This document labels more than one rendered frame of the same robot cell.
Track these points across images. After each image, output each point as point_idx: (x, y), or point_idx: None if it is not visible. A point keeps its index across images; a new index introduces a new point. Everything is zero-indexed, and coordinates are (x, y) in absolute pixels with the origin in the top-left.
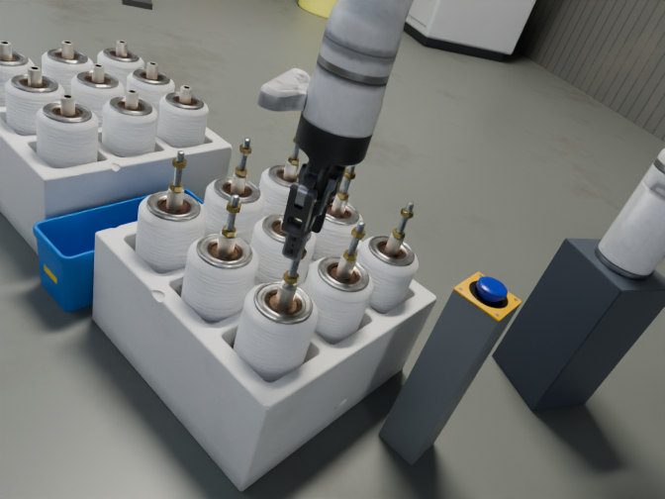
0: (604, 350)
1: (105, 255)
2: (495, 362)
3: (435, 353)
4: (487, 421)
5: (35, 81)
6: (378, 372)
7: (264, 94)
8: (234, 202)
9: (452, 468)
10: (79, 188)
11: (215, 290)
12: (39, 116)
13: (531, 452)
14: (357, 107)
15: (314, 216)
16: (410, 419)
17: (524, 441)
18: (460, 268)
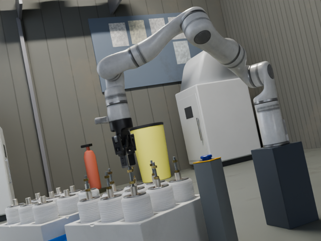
0: (295, 181)
1: (70, 231)
2: (269, 225)
3: (204, 193)
4: (267, 238)
5: (28, 202)
6: (201, 233)
7: (95, 119)
8: (106, 174)
9: None
10: (55, 228)
11: (111, 208)
12: (33, 207)
13: (291, 237)
14: (120, 109)
15: (124, 147)
16: (215, 233)
17: (287, 236)
18: (246, 212)
